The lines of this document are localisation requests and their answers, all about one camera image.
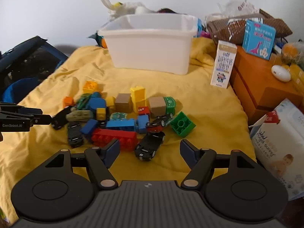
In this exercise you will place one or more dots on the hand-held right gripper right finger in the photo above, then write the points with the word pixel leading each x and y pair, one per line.
pixel 187 152

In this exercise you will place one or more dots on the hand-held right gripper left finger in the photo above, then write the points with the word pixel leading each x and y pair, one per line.
pixel 111 153

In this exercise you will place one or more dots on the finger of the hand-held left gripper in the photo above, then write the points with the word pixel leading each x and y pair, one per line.
pixel 42 120
pixel 30 111

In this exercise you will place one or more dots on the green printed toy block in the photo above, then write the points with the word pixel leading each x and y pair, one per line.
pixel 170 105

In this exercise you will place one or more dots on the large blue toy block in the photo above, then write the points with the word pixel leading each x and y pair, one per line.
pixel 97 104

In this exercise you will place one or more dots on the brown toy block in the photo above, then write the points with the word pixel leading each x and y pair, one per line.
pixel 156 106
pixel 123 102

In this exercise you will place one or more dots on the white plastic bin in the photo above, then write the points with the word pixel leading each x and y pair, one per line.
pixel 147 45

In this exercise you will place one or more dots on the long red toy block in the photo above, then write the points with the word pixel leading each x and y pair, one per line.
pixel 114 138

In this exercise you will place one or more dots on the green studded toy block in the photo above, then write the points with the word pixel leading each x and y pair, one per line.
pixel 182 124

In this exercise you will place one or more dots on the long blue toy block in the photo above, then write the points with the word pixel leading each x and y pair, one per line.
pixel 120 125

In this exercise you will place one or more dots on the small orange toy block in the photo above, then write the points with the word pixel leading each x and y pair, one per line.
pixel 68 101

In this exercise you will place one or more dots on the beige toy tank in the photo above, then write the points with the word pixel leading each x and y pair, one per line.
pixel 78 116

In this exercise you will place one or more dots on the teal printed toy block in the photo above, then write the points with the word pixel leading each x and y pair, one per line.
pixel 118 116

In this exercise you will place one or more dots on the yellow and black toy block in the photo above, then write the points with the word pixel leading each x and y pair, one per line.
pixel 101 114

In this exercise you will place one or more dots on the red and black toy car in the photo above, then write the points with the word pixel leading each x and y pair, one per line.
pixel 158 124

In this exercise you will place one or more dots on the yellow blanket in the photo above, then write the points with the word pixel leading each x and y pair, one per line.
pixel 209 114

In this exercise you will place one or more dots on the small yellow toy block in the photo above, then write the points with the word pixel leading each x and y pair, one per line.
pixel 110 101

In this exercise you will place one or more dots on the small red toy block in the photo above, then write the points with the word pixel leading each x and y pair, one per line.
pixel 143 111

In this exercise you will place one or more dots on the orange-yellow toy block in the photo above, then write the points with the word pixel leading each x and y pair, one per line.
pixel 90 87

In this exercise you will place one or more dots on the white milk carton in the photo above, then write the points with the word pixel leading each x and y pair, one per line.
pixel 223 64

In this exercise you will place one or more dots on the baby wipes pack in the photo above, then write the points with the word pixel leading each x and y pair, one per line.
pixel 282 142

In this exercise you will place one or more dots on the orange wooden cabinet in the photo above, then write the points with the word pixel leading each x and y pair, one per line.
pixel 258 85

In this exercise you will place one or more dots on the orange ball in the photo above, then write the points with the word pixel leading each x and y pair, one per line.
pixel 104 44

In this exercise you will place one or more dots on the pink bag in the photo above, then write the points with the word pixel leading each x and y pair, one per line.
pixel 203 32

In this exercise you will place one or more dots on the white round device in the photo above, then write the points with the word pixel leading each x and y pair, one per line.
pixel 281 73

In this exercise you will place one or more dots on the brown dotted package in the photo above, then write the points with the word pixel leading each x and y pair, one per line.
pixel 232 29

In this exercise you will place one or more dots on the light blue carton box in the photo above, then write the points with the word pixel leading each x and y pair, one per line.
pixel 258 39

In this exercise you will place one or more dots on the white plastic bag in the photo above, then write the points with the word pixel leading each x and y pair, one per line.
pixel 123 7

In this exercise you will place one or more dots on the black and red helmet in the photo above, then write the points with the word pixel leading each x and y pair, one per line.
pixel 166 11

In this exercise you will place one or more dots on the yellow netted fruit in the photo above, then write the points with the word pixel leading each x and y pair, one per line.
pixel 292 52

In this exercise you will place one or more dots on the clear plastic bag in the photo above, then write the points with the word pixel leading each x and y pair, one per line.
pixel 234 4

